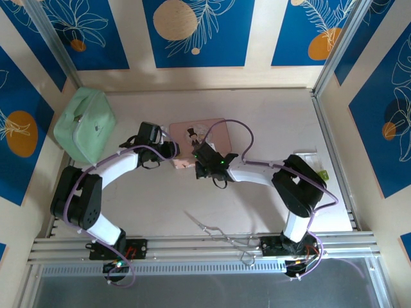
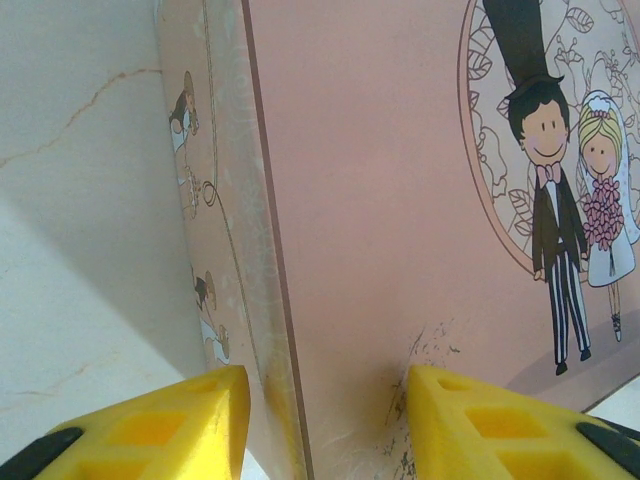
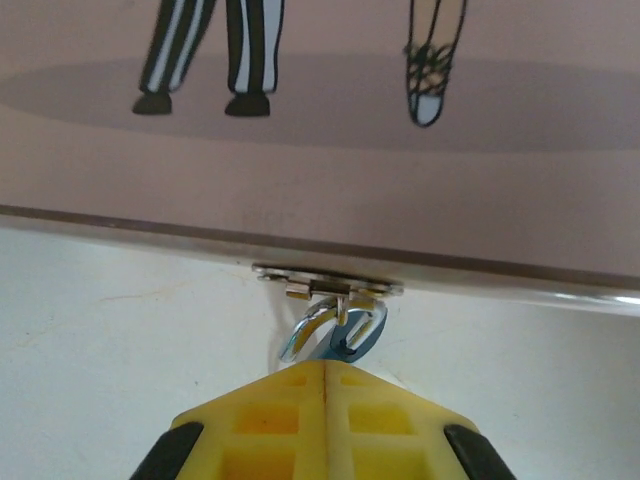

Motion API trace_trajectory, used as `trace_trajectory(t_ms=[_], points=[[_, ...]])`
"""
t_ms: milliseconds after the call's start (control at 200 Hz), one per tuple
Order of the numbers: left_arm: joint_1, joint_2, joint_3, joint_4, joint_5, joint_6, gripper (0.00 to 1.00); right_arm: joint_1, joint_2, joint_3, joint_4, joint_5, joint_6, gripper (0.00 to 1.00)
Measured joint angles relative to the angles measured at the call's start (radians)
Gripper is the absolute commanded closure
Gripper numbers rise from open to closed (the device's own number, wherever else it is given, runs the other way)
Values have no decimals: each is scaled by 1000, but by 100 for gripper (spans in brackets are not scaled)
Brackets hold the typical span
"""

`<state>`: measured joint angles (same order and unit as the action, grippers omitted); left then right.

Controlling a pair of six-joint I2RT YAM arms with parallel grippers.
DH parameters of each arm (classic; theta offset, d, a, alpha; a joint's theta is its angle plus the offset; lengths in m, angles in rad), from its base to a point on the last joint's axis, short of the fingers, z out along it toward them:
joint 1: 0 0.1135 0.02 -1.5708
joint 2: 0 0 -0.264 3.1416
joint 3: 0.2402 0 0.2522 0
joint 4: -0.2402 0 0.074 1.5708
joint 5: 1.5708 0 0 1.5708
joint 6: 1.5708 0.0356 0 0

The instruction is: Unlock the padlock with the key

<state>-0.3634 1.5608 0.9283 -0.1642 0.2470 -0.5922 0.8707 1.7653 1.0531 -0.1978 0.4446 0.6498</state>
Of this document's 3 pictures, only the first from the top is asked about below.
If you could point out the pink padlock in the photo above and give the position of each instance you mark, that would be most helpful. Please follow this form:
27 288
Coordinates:
183 163

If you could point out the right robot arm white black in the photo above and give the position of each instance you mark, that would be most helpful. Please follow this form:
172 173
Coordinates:
295 189

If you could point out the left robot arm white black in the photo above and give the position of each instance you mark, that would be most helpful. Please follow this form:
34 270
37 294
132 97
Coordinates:
77 199

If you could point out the pink tin with wedding couple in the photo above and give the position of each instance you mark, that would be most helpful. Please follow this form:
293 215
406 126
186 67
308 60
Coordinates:
221 138

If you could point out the metal forceps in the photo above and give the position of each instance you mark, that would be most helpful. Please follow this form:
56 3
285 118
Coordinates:
212 229

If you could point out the mint green zip pouch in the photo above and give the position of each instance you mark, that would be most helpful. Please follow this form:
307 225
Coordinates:
85 128

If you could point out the small yellow-green object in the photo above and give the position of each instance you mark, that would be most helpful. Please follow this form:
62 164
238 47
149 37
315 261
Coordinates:
323 175

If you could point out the aluminium front rail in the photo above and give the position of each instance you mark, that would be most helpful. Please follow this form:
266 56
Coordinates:
192 247

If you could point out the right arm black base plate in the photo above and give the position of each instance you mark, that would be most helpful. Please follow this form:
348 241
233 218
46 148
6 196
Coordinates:
271 246

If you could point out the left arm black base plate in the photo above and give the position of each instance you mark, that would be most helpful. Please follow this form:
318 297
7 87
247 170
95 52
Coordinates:
138 248

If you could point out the blue floral wall poster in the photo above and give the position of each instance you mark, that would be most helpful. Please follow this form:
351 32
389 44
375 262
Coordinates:
208 48
379 144
289 38
29 48
106 48
369 48
19 96

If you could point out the aluminium right side rail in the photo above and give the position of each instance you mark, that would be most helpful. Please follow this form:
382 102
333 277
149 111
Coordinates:
328 138

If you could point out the aluminium left corner post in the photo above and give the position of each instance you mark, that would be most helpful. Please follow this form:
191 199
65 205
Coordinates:
52 38

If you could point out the aluminium corner post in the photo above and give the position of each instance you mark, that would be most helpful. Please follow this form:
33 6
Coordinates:
52 38
339 48

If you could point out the aluminium right corner post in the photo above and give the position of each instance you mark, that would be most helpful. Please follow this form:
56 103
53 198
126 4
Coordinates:
339 48

